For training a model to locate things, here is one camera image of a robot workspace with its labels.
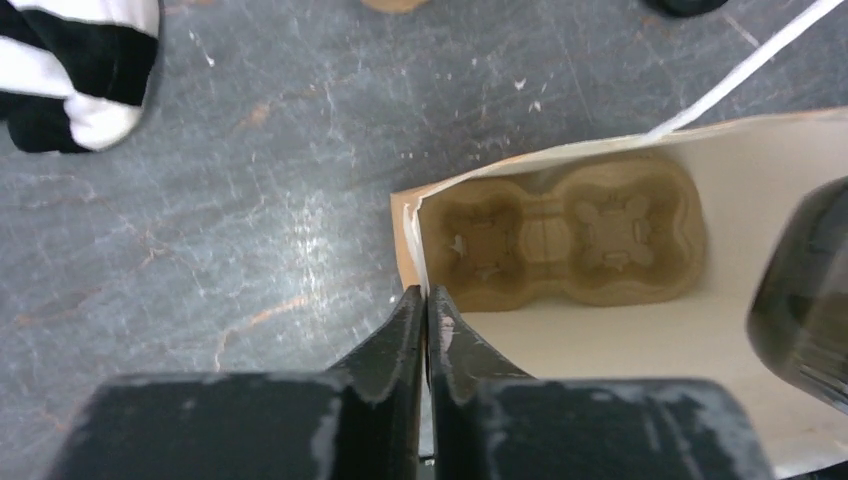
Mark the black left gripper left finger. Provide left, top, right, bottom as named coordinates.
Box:
left=47, top=286, right=424, bottom=479

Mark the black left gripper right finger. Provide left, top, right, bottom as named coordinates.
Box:
left=427, top=286, right=773, bottom=479

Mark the brown cardboard cup carrier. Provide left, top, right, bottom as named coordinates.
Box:
left=419, top=154, right=707, bottom=312

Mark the black paper coffee cup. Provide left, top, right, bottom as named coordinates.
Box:
left=746, top=178, right=847, bottom=413

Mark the brown paper bag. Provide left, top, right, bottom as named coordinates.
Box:
left=390, top=0, right=848, bottom=480

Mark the black white striped cloth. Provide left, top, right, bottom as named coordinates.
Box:
left=1, top=0, right=162, bottom=154

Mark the black plastic cup lid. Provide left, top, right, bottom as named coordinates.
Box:
left=645, top=0, right=728, bottom=18

